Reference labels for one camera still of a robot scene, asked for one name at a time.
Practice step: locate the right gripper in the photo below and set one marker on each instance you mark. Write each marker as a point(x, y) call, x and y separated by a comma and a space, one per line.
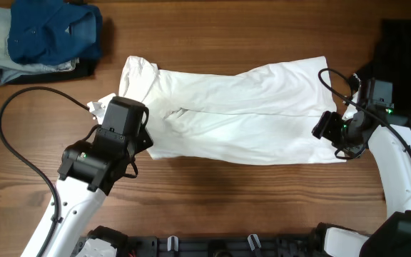
point(325, 127)

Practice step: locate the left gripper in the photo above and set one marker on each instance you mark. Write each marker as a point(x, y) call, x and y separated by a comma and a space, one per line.
point(144, 140)

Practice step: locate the white t-shirt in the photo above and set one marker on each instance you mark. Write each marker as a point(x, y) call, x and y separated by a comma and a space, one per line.
point(264, 116)

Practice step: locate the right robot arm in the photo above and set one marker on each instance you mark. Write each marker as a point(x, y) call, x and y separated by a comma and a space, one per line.
point(375, 127)

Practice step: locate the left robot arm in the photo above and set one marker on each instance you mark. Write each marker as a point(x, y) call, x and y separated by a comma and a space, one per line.
point(88, 172)

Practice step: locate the black folded garment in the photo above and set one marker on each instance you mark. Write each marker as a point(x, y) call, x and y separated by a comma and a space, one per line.
point(84, 68)

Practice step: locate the black t-shirt with logo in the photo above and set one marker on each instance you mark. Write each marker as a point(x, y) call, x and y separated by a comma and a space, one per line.
point(391, 62)

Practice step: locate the light grey folded garment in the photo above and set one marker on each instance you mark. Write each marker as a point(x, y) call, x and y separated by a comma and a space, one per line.
point(10, 70)

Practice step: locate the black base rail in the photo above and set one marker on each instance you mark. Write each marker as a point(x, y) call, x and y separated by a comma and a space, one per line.
point(249, 246)

